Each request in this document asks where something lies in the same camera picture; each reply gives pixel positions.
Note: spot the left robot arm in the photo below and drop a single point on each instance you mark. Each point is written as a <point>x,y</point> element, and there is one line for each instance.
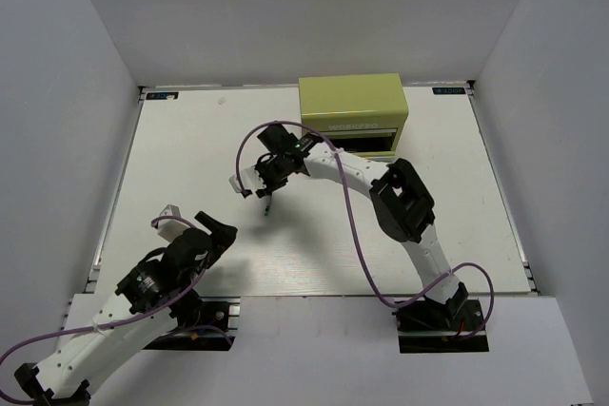
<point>155,300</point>

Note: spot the green metal drawer box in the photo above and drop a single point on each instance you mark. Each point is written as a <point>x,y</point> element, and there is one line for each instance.
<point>362,114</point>

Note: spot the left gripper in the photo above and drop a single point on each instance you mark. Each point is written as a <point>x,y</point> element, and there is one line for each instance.
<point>225,234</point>

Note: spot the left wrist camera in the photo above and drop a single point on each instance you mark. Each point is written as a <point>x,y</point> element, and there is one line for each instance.
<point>169,229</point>

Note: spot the corner label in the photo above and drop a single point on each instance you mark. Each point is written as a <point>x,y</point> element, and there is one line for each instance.
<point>448,90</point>
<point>163,95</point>

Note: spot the left corner label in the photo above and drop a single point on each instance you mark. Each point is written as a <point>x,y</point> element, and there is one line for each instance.
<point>163,95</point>

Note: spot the right corner label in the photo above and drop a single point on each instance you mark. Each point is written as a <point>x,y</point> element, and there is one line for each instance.
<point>448,90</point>

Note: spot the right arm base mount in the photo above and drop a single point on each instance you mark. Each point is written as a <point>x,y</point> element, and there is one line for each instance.
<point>423,330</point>

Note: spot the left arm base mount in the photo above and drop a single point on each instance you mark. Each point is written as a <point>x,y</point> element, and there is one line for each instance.
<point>212,329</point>

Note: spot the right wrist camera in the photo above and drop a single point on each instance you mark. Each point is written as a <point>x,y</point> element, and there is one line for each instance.
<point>248,182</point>

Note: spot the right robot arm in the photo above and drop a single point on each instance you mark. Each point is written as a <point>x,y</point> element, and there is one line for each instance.
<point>402,204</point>

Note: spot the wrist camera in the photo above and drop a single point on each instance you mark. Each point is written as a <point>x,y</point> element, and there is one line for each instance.
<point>248,182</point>
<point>169,229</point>

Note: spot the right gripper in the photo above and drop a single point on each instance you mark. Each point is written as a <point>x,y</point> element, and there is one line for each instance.
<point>271,186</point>

